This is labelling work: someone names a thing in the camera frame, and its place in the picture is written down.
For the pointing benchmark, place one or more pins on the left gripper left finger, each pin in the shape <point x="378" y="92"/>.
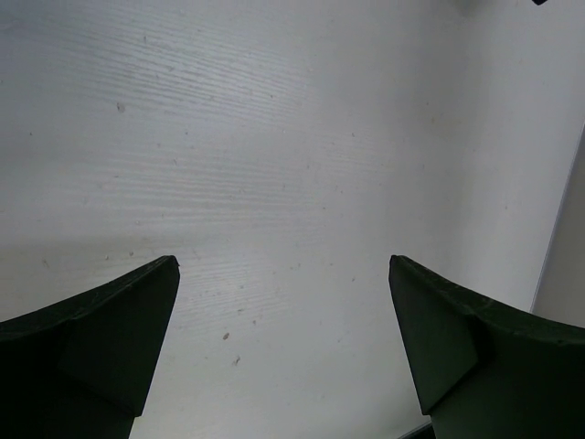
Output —
<point x="83" y="367"/>

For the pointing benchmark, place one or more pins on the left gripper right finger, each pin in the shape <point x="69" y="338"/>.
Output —
<point x="483" y="369"/>

